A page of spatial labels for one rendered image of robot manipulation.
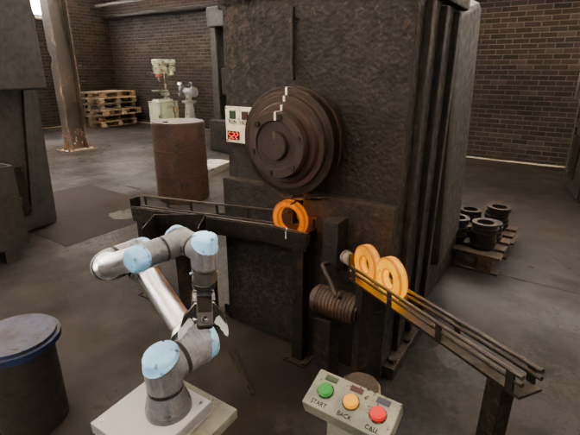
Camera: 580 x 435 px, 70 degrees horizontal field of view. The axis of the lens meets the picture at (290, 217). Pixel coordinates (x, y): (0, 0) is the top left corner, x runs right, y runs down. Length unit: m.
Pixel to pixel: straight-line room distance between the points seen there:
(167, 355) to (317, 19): 1.43
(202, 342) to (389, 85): 1.19
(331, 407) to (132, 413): 0.71
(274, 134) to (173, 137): 2.92
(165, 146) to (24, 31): 1.55
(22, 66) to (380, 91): 2.98
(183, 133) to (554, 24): 5.55
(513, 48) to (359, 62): 5.96
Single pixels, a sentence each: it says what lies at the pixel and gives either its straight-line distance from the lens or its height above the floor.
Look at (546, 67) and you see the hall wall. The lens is 7.62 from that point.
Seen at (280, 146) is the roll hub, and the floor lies 1.12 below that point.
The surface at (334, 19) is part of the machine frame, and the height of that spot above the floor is 1.61.
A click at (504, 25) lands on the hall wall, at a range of 7.71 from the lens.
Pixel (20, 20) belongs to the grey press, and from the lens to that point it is 4.07.
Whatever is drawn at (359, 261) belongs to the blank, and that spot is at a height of 0.70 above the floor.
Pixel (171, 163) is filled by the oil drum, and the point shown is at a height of 0.46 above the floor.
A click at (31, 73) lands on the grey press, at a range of 4.06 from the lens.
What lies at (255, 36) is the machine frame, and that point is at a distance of 2.11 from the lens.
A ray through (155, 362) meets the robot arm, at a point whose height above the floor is 0.57.
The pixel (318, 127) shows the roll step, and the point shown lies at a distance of 1.73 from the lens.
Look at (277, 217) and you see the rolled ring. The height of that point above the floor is 0.75.
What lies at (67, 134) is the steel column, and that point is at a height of 0.31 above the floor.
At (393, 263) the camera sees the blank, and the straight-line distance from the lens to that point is 1.47.
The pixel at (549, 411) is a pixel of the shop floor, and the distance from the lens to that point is 2.32.
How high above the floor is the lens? 1.42
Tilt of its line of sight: 20 degrees down
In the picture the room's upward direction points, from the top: straight up
